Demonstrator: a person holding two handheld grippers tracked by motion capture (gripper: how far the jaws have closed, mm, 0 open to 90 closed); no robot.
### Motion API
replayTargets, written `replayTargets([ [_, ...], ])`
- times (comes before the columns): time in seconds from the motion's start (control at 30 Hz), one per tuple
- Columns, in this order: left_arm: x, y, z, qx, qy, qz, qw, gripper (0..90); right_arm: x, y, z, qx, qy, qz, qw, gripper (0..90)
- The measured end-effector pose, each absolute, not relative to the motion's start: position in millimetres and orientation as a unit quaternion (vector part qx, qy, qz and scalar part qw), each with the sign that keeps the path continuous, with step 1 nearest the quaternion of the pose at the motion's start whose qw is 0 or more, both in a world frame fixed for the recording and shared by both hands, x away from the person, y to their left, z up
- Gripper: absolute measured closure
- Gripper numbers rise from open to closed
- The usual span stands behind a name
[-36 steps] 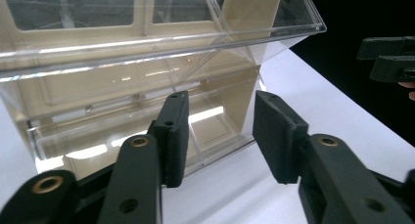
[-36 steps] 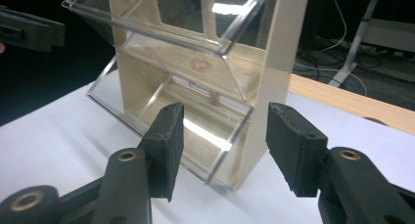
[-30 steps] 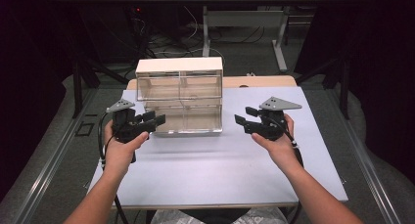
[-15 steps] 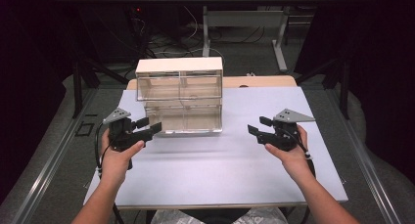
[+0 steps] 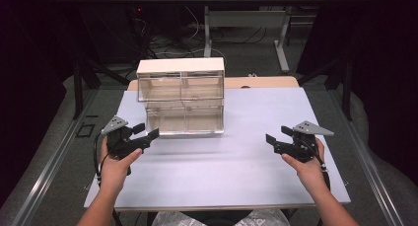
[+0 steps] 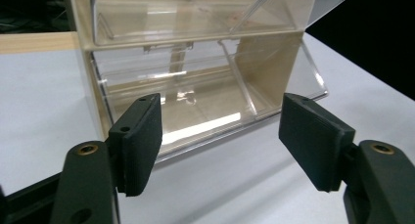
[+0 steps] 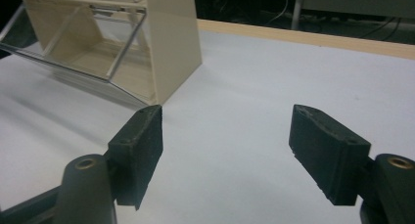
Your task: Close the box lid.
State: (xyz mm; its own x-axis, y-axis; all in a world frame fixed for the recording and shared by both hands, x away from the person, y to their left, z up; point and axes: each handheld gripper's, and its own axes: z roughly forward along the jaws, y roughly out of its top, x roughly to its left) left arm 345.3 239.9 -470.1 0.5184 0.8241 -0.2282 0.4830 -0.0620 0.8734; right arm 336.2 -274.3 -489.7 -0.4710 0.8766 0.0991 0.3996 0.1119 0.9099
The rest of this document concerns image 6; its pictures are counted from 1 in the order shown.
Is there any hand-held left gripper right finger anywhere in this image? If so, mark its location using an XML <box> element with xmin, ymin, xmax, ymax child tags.
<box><xmin>278</xmin><ymin>92</ymin><xmax>415</xmax><ymax>224</ymax></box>

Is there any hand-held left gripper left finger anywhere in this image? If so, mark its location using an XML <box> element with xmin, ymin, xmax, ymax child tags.
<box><xmin>49</xmin><ymin>93</ymin><xmax>163</xmax><ymax>224</ymax></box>

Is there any clear plastic drawer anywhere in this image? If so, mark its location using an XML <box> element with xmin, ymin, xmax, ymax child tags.
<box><xmin>90</xmin><ymin>0</ymin><xmax>360</xmax><ymax>48</ymax></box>
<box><xmin>88</xmin><ymin>37</ymin><xmax>330</xmax><ymax>164</ymax></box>

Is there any clear plastic drawer organizer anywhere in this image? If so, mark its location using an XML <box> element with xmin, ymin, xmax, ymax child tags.
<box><xmin>61</xmin><ymin>0</ymin><xmax>360</xmax><ymax>167</ymax></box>

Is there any wooden table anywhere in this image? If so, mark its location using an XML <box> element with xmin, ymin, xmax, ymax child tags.
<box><xmin>0</xmin><ymin>30</ymin><xmax>80</xmax><ymax>55</ymax></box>

